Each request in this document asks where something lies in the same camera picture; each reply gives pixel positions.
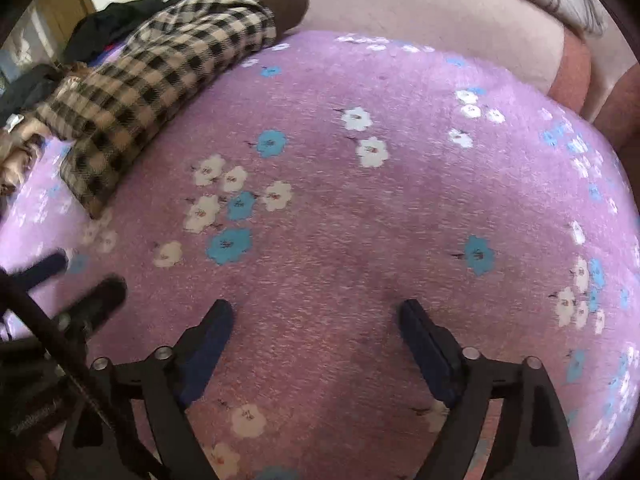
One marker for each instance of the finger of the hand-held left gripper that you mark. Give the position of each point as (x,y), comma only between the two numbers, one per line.
(46,266)
(100,297)

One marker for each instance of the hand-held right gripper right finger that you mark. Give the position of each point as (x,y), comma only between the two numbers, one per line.
(431,357)

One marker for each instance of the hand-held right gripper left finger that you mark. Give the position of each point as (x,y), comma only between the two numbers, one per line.
(205,355)

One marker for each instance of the checked button-up coat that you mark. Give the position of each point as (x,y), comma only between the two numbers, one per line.
(165,85)

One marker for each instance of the brown patterned cloth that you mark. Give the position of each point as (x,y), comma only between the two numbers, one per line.
(17,150)

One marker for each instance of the purple floral bed sheet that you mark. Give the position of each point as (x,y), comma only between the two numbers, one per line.
(380,200)

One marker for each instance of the dark grey garment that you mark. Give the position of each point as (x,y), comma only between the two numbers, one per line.
(25,92)

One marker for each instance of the black garment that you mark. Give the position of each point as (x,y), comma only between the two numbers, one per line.
(115,20)

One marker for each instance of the pink and white headboard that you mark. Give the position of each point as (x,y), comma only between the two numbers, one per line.
(425,25)

